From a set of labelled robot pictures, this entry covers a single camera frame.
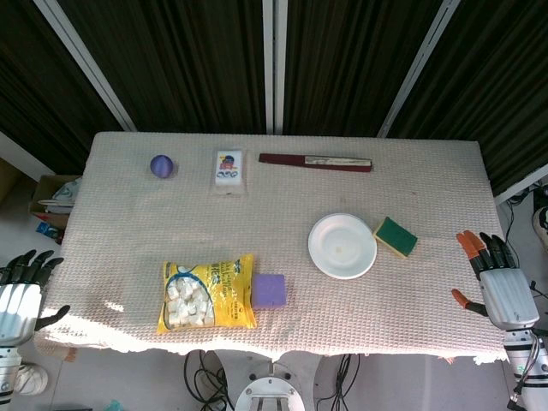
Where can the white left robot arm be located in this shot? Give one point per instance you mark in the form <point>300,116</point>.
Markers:
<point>7,372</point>

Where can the white round plate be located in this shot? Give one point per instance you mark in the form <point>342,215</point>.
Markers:
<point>342,248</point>

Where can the purple ball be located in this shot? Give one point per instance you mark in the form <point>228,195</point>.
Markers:
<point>162,166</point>

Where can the white window frame post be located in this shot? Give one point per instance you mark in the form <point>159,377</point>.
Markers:
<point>274,64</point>
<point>417,64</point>
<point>85,64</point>

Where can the white round robot torso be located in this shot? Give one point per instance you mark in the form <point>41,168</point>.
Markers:
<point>269,394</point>

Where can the green yellow sponge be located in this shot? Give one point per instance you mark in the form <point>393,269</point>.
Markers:
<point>396,237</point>

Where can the blue packet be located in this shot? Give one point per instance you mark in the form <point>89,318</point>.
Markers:
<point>49,231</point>

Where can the yellow marshmallow bag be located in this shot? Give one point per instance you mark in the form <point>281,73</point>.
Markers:
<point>231,291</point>

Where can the white black shoe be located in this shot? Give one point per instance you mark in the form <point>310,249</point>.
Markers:
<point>540,222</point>

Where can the purple foam block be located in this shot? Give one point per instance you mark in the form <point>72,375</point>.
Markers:
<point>269,291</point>

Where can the silver orange-tipped right robot hand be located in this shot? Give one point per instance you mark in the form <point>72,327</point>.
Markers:
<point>507,295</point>

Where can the pink waffle tablecloth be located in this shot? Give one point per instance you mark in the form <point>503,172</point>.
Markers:
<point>128,240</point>

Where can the dark red folded fan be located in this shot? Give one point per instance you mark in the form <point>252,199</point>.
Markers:
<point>282,160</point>

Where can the white tissue packet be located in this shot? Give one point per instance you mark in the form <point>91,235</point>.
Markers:
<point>230,171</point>

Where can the brown cardboard box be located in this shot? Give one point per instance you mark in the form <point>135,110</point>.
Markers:
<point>43,192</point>

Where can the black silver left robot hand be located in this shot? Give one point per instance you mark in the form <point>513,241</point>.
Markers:
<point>17,299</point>

